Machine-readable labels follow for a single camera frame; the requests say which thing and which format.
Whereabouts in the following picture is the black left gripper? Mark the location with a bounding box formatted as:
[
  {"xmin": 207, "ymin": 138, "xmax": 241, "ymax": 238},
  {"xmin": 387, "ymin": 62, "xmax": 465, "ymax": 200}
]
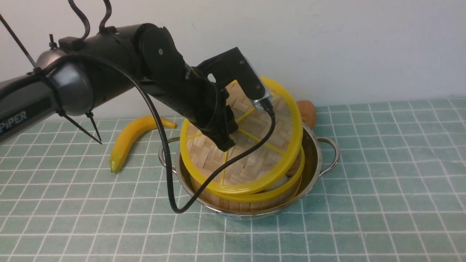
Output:
[{"xmin": 145, "ymin": 68, "xmax": 238, "ymax": 151}]

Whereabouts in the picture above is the yellow woven bamboo steamer lid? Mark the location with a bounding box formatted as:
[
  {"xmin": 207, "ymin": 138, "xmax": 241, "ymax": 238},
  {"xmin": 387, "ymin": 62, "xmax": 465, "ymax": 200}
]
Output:
[{"xmin": 179, "ymin": 77, "xmax": 303, "ymax": 196}]

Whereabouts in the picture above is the yellow rimmed bamboo steamer basket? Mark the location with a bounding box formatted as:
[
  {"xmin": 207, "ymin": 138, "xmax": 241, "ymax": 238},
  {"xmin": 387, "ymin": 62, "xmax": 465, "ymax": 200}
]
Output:
[{"xmin": 200, "ymin": 147, "xmax": 305, "ymax": 212}]

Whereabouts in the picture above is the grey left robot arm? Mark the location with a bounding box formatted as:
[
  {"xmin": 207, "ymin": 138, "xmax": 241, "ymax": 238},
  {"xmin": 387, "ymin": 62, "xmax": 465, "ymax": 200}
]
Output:
[{"xmin": 1, "ymin": 23, "xmax": 238, "ymax": 151}]

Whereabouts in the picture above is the stainless steel pot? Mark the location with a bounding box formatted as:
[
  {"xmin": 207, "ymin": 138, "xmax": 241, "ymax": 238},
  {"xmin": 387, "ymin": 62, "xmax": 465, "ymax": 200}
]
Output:
[{"xmin": 158, "ymin": 122, "xmax": 341, "ymax": 220}]

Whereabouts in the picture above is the yellow banana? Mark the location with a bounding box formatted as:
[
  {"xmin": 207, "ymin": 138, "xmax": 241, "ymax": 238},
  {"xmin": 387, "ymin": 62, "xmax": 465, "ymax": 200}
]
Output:
[{"xmin": 109, "ymin": 115, "xmax": 158, "ymax": 174}]

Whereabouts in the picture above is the brown potato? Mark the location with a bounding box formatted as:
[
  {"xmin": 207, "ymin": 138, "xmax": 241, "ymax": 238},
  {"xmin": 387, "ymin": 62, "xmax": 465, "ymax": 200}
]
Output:
[{"xmin": 296, "ymin": 100, "xmax": 317, "ymax": 130}]

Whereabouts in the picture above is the green checkered tablecloth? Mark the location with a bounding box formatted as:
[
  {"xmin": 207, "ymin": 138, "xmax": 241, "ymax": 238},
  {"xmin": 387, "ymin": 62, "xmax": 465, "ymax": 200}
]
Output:
[{"xmin": 0, "ymin": 99, "xmax": 465, "ymax": 262}]

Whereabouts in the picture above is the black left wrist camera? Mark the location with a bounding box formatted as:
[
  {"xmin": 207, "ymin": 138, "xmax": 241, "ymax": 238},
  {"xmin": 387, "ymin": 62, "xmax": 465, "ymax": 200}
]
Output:
[{"xmin": 197, "ymin": 47, "xmax": 273, "ymax": 111}]

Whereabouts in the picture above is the black left camera cable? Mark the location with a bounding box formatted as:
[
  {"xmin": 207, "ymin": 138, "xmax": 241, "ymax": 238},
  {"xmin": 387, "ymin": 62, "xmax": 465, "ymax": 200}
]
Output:
[{"xmin": 66, "ymin": 55, "xmax": 276, "ymax": 214}]

